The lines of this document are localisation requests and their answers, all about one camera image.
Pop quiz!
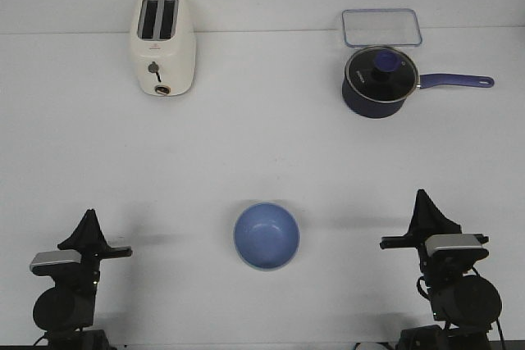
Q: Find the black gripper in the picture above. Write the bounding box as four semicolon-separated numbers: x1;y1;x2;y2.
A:
57;209;133;280
380;189;488;272

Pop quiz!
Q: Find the blue plastic bowl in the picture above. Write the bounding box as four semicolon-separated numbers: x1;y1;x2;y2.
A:
233;202;300;270

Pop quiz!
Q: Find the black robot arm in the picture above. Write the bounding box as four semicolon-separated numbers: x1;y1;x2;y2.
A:
30;209;132;333
99;190;502;343

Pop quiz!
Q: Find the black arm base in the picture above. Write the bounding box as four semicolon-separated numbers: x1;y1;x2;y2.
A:
395;325;491;350
32;330;115;350

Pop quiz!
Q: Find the glass pot lid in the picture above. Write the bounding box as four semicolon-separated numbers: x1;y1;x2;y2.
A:
345;46;418;87

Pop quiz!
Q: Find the clear plastic food container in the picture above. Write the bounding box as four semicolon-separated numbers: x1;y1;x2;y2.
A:
341;8;422;48

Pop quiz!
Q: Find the white two-slot toaster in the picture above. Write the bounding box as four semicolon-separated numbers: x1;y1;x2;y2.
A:
130;0;197;97

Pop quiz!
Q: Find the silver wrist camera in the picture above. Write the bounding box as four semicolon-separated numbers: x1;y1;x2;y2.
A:
424;234;489;263
30;250;81;277

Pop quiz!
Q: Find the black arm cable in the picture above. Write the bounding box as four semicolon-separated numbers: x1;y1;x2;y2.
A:
416;275;431;300

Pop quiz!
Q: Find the blue saucepan with handle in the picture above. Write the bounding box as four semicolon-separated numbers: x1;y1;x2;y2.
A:
342;73;495;119

